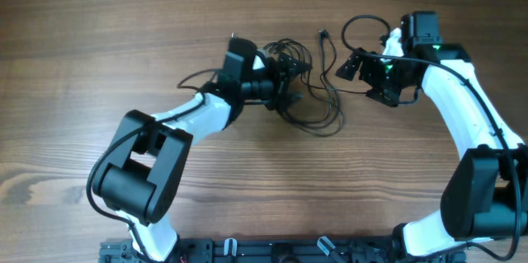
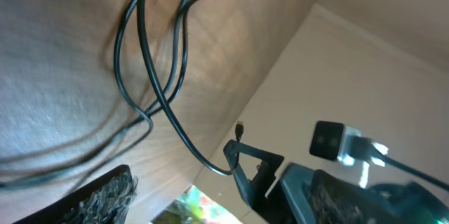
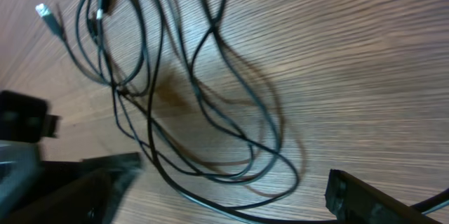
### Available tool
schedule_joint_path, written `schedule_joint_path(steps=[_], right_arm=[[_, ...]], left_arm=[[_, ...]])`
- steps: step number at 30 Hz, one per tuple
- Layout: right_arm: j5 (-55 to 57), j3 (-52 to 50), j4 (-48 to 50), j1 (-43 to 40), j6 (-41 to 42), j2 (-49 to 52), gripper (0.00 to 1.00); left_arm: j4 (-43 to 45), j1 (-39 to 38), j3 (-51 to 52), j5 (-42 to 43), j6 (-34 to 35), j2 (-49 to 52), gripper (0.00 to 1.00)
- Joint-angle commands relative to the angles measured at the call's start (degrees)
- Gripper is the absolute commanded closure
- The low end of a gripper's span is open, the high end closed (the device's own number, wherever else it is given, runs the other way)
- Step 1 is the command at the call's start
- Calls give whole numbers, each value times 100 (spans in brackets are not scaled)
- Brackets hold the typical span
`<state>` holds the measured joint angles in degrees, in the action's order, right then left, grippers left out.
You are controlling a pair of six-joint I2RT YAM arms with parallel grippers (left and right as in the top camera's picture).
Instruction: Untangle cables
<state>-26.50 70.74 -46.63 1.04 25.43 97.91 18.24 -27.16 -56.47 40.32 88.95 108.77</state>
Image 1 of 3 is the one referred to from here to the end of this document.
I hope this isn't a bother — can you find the black right camera cable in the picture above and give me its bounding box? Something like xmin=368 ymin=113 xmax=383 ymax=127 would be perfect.
xmin=341 ymin=14 xmax=523 ymax=262

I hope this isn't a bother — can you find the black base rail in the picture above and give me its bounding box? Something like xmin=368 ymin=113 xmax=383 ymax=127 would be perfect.
xmin=98 ymin=236 xmax=467 ymax=263

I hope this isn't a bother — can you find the black cable bundle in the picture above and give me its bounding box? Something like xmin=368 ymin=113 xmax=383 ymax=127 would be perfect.
xmin=262 ymin=38 xmax=346 ymax=139

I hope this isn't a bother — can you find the black left camera cable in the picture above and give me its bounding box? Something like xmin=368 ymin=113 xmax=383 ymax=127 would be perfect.
xmin=85 ymin=68 xmax=224 ymax=263

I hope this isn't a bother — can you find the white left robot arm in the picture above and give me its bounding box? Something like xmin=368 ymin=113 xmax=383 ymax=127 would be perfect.
xmin=86 ymin=37 xmax=312 ymax=262

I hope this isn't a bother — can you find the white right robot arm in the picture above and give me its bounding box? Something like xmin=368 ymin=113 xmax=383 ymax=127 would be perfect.
xmin=337 ymin=11 xmax=527 ymax=262

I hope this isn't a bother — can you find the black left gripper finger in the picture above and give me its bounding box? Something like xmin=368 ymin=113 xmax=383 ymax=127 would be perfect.
xmin=278 ymin=52 xmax=313 ymax=77
xmin=280 ymin=92 xmax=304 ymax=109

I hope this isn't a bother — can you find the black camera cable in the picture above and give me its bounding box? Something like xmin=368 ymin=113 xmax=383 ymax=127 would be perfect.
xmin=341 ymin=14 xmax=523 ymax=262
xmin=85 ymin=68 xmax=224 ymax=263

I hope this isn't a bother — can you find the black separated cable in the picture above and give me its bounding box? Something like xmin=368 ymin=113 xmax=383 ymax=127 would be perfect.
xmin=307 ymin=28 xmax=368 ymax=96

